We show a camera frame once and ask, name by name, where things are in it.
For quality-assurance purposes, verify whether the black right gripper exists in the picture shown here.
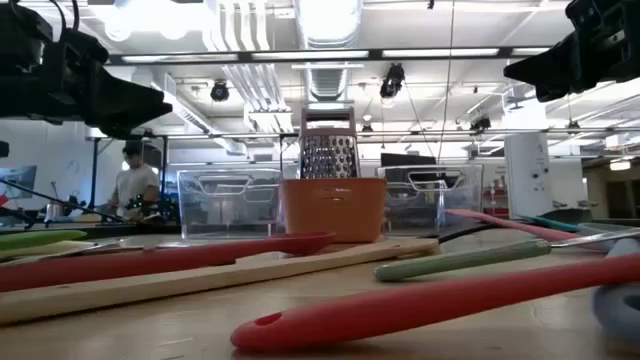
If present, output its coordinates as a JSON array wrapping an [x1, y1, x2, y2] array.
[[503, 0, 640, 104]]

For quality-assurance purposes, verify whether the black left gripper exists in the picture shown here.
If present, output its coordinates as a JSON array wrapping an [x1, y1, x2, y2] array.
[[0, 0, 174, 141]]

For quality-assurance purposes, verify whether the red slotted spatula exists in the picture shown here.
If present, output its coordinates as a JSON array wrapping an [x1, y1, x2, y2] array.
[[0, 230, 337, 294]]

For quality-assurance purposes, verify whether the pink silicone spatula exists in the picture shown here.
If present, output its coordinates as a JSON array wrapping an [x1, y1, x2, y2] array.
[[444, 208, 609, 251]]

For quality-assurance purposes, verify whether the wooden slotted spatula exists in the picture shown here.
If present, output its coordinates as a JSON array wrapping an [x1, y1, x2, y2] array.
[[0, 237, 441, 326]]

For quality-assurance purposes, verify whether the mint green handled knife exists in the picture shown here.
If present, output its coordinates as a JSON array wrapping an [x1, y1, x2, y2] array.
[[373, 227, 640, 283]]

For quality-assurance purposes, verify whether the blue-grey silicone spoon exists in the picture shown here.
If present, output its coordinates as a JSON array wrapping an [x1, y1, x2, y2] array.
[[577, 222, 640, 344]]

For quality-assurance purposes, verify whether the red silicone spoon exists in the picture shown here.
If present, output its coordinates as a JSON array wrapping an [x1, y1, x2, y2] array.
[[230, 252, 640, 351]]

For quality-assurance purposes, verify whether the black overhead light bar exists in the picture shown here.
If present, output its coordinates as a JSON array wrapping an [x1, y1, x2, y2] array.
[[106, 46, 554, 66]]

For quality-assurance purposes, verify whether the person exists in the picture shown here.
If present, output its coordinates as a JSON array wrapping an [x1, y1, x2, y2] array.
[[108, 142, 162, 222]]

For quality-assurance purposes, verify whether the black ceiling spotlight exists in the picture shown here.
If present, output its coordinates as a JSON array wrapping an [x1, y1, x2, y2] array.
[[378, 62, 406, 100], [468, 114, 492, 135], [209, 79, 231, 104]]

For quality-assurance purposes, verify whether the white square column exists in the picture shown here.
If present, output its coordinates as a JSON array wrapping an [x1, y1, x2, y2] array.
[[503, 130, 554, 220]]

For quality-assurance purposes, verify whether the silver kettle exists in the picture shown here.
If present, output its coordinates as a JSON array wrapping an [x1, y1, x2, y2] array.
[[43, 202, 66, 224]]

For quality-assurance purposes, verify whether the computer monitor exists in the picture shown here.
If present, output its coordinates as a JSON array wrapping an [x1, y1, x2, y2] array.
[[0, 164, 39, 201]]

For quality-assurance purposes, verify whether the clear plastic bin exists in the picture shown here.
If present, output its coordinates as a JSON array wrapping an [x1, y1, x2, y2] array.
[[176, 168, 284, 240], [375, 163, 485, 236]]

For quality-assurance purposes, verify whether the black flat screen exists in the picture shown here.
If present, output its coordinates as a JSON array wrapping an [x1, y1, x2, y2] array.
[[379, 152, 440, 184]]

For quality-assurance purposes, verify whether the pink metal box grater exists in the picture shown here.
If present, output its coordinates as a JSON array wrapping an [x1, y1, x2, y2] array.
[[298, 106, 360, 180]]

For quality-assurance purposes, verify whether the orange plastic bin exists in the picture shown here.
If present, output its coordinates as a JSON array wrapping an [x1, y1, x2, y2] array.
[[278, 177, 389, 245]]

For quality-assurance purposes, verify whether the black metal frame stand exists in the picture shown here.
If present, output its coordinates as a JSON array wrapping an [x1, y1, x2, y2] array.
[[88, 133, 170, 224]]

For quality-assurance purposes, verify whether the black table frame rail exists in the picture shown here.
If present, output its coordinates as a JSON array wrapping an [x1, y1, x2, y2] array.
[[0, 215, 640, 241]]

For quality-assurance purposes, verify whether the silver ventilation duct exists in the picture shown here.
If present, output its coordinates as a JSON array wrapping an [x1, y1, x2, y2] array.
[[293, 0, 364, 104]]

